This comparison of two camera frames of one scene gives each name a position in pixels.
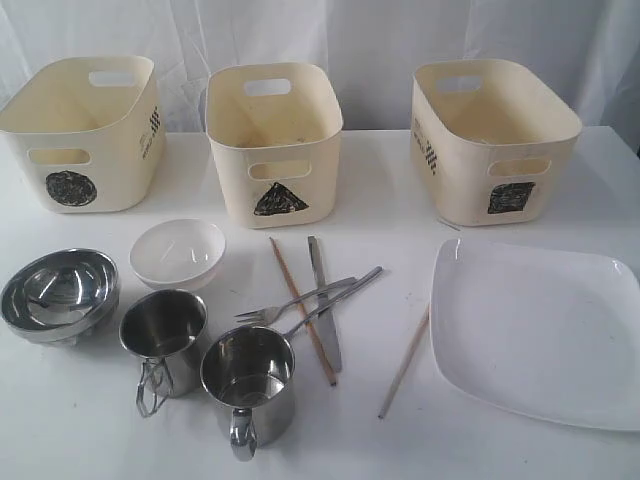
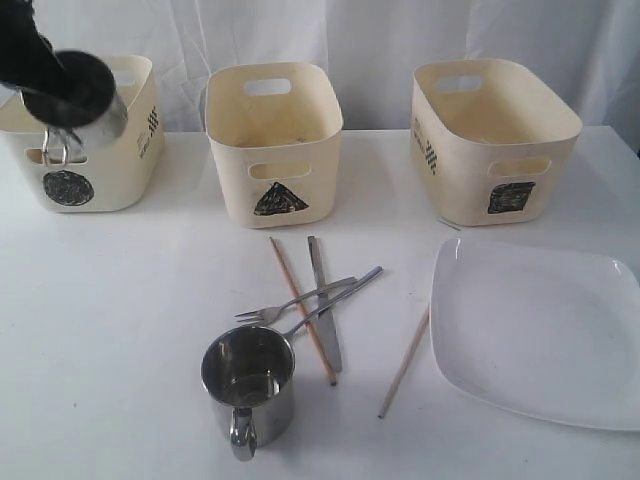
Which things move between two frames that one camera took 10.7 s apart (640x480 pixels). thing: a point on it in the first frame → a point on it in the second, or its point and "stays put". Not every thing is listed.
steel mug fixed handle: x=252 y=370 stays put
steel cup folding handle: x=162 y=327 → x=70 y=144
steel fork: x=266 y=315 stays put
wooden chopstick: x=297 y=298 stays put
